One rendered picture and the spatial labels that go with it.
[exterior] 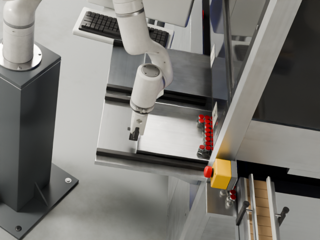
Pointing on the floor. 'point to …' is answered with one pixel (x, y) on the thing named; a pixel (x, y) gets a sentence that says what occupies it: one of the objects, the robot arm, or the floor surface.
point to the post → (245, 100)
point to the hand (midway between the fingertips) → (134, 135)
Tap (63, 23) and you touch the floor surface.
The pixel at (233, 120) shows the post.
